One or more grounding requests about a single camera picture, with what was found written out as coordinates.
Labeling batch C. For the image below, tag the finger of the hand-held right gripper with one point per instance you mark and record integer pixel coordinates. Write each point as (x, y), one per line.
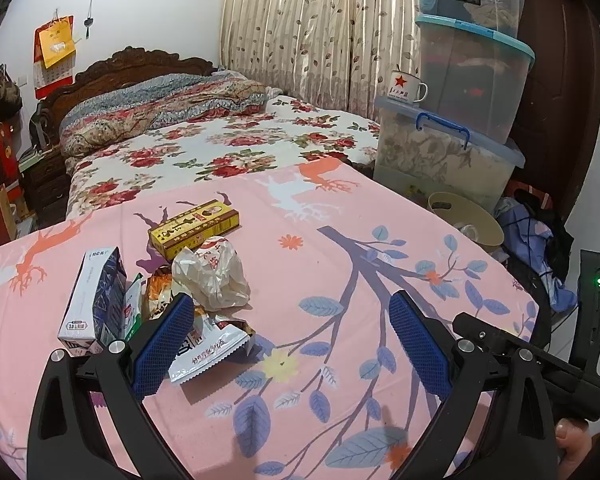
(480, 327)

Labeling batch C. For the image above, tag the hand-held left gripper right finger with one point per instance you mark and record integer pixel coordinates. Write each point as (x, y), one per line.
(420, 345)

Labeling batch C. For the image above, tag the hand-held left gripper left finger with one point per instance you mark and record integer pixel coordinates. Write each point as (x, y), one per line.
(160, 345)

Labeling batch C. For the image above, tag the green white packet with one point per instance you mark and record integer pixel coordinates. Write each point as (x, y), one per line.
(132, 305)

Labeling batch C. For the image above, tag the white red snack packet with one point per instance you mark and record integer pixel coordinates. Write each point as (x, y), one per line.
(210, 352)

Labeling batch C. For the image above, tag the orange snack packet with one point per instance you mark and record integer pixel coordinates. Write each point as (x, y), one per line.
(155, 292)

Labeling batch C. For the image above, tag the white plastic bag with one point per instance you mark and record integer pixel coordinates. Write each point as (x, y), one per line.
(210, 275)

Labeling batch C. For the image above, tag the white blue carton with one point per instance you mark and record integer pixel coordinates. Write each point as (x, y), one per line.
(80, 305)

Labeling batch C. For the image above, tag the clear plastic bottle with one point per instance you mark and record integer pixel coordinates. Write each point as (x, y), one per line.
(470, 231)

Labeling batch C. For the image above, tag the beige round bin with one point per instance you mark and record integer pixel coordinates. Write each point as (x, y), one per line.
(460, 210)

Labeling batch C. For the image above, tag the yellow cardboard box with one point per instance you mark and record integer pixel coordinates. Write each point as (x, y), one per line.
(195, 230)

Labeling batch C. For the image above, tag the person's right hand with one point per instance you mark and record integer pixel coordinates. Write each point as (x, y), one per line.
(575, 445)

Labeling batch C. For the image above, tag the pink leaf print blanket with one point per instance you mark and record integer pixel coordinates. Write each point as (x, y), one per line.
(330, 310)

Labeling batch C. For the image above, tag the purple clothes pile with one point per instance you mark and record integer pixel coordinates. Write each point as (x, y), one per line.
(525, 230)

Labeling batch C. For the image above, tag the black garment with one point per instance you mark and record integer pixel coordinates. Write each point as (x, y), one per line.
(555, 240)

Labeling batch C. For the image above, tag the dark wooden nightstand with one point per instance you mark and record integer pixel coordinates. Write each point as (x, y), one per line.
(45, 185)

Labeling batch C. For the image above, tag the floral bed with wooden headboard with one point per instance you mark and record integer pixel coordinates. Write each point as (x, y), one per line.
(230, 150)

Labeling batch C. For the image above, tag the dark brown door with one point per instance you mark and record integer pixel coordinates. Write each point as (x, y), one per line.
(555, 110)

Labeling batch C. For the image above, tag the floral quilt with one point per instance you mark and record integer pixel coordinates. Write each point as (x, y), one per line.
(155, 105)

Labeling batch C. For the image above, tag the red gift box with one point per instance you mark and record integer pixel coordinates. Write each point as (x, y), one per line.
(2, 155)

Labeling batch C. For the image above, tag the white enamel mug red star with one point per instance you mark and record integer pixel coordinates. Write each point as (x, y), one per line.
(405, 87)

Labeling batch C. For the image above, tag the clear storage box teal lid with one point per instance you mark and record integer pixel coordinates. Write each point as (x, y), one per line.
(480, 75)

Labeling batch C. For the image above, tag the carved wooden headboard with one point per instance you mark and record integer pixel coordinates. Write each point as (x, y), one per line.
(130, 62)

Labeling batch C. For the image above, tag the brown handbag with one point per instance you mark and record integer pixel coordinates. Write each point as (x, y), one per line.
(5, 92)

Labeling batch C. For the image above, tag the beige leaf print curtain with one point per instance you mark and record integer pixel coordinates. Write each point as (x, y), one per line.
(305, 25)

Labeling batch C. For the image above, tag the red yellow wall calendar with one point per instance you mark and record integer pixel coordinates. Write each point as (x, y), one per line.
(55, 45)

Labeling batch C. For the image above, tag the hanging wall ornament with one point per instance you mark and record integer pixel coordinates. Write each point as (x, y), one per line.
(88, 22)

